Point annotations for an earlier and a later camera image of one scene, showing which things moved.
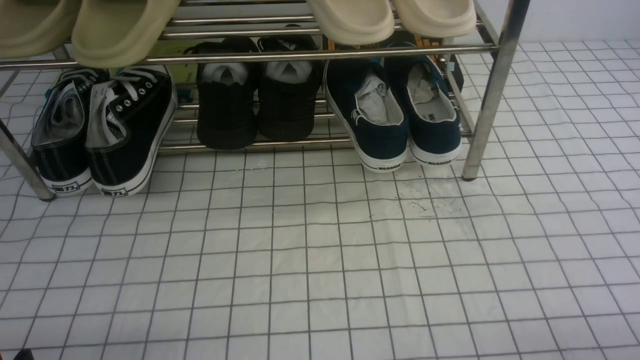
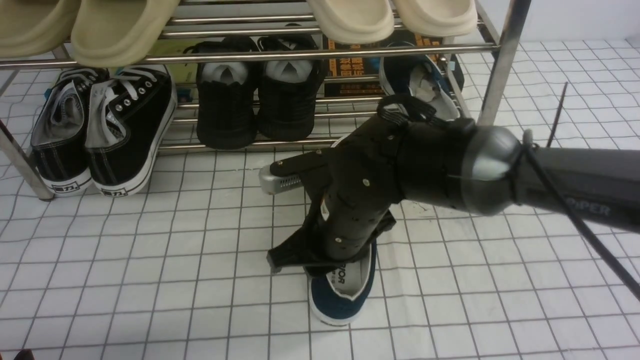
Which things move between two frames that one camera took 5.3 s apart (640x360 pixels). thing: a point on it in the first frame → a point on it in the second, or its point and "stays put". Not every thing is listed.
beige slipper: x=355 y=22 stays put
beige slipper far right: x=436 y=18 stays put
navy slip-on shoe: x=368 y=102 → x=338 y=296
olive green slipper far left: x=29 y=28 stays put
